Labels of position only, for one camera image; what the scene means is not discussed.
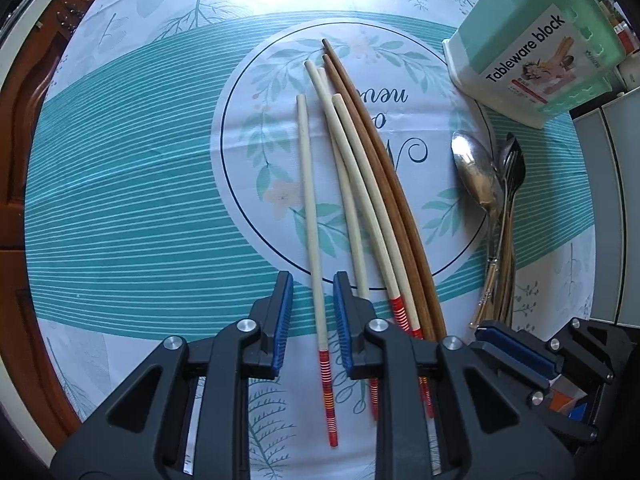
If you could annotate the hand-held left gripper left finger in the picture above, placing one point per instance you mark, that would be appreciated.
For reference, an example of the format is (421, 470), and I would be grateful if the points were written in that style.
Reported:
(280, 320)

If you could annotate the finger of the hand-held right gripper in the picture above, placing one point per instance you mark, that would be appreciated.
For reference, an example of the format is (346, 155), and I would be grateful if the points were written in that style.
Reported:
(515, 350)
(562, 417)

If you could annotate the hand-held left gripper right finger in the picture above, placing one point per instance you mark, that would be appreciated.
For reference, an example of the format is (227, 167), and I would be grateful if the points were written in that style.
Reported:
(345, 325)

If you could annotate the ivory chopstick red striped end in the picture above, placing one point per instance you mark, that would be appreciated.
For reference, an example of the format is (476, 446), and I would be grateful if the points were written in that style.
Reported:
(356, 240)
(338, 105)
(307, 185)
(311, 72)

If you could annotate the steel fork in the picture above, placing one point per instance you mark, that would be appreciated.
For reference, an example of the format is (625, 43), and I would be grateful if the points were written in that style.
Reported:
(510, 157)

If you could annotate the shiny steel spoon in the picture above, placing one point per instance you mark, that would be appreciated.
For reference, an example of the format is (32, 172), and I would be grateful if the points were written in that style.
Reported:
(470, 160)

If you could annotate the brown wooden chopstick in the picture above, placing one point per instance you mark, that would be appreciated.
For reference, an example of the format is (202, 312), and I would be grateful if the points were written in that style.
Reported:
(331, 48)
(332, 66)

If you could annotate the green utensil holder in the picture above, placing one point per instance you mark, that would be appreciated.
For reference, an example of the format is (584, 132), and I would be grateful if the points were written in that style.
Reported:
(520, 35)

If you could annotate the floral teal tablecloth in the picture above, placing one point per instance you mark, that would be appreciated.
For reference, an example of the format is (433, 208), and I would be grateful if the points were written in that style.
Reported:
(125, 210)

